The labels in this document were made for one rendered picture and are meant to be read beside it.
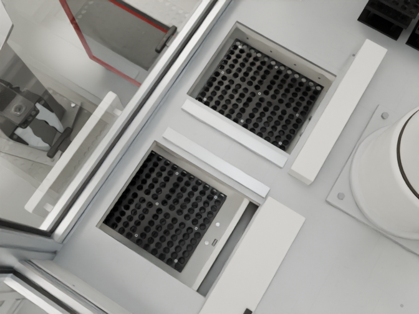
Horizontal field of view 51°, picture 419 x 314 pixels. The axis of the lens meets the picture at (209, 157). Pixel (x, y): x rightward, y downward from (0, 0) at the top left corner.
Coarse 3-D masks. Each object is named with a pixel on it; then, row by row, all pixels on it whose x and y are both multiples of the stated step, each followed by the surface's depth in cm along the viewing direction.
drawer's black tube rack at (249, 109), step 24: (240, 48) 96; (240, 72) 95; (264, 72) 98; (216, 96) 93; (240, 96) 97; (264, 96) 94; (288, 96) 94; (312, 96) 94; (240, 120) 92; (264, 120) 92; (288, 120) 96; (288, 144) 91
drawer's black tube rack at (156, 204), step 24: (144, 168) 89; (168, 168) 89; (144, 192) 88; (168, 192) 88; (192, 192) 88; (216, 192) 88; (120, 216) 86; (144, 216) 90; (168, 216) 90; (192, 216) 87; (144, 240) 85; (168, 240) 85; (192, 240) 89; (168, 264) 84
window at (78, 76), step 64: (0, 0) 37; (64, 0) 45; (128, 0) 57; (192, 0) 77; (0, 64) 41; (64, 64) 51; (128, 64) 67; (0, 128) 47; (64, 128) 60; (0, 192) 54; (64, 192) 72
